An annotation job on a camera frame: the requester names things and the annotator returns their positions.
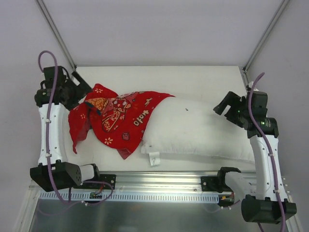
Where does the white pillow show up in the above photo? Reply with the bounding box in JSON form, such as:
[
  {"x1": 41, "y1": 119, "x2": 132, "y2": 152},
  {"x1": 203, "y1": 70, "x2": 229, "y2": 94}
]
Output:
[{"x1": 140, "y1": 97, "x2": 254, "y2": 164}]

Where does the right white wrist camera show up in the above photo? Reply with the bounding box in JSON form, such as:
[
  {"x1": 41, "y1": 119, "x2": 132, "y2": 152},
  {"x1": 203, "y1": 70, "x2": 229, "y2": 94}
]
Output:
[{"x1": 246, "y1": 81, "x2": 259, "y2": 92}]

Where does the white slotted cable duct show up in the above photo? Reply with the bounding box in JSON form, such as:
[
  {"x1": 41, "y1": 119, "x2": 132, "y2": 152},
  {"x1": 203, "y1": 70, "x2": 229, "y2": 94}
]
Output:
[{"x1": 38, "y1": 192, "x2": 220, "y2": 203}]

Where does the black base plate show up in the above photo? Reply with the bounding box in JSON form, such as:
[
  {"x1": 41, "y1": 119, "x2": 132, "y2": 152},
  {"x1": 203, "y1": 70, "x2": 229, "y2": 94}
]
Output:
[
  {"x1": 200, "y1": 176, "x2": 232, "y2": 193},
  {"x1": 80, "y1": 174, "x2": 116, "y2": 190}
]

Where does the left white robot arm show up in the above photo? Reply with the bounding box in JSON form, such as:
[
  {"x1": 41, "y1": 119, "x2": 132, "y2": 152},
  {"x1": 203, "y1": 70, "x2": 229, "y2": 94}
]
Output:
[{"x1": 30, "y1": 66, "x2": 101, "y2": 192}]

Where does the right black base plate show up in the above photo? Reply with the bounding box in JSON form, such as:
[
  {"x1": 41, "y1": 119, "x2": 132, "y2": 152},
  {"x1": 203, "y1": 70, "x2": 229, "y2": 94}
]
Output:
[{"x1": 200, "y1": 176, "x2": 232, "y2": 193}]

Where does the aluminium mounting rail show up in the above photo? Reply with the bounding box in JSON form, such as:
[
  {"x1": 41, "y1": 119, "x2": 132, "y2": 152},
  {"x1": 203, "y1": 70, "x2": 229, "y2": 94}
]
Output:
[{"x1": 28, "y1": 171, "x2": 289, "y2": 194}]

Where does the red printed pillowcase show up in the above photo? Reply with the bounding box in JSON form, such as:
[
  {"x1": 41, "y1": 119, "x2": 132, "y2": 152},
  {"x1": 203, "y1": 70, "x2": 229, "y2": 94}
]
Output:
[{"x1": 68, "y1": 84, "x2": 171, "y2": 160}]

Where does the left aluminium corner post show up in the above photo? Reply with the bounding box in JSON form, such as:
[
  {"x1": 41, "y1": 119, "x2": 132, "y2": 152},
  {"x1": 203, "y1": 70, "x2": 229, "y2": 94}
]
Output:
[{"x1": 35, "y1": 0, "x2": 77, "y2": 70}]

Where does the right aluminium corner post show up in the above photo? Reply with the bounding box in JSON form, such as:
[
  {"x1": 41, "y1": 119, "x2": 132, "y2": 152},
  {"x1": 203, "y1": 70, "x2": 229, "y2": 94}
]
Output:
[{"x1": 242, "y1": 0, "x2": 291, "y2": 71}]

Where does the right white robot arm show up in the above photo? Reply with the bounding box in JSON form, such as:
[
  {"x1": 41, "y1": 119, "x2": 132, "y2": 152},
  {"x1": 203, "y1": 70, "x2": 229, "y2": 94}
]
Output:
[{"x1": 212, "y1": 91, "x2": 297, "y2": 225}]

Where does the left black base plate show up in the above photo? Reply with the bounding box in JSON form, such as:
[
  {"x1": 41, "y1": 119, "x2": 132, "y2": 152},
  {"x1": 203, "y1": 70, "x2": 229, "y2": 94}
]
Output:
[{"x1": 80, "y1": 174, "x2": 116, "y2": 190}]

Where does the aluminium corner post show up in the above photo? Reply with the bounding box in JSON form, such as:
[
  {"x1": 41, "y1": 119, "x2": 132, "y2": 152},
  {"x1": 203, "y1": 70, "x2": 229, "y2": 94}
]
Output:
[
  {"x1": 35, "y1": 0, "x2": 77, "y2": 70},
  {"x1": 242, "y1": 0, "x2": 291, "y2": 71}
]

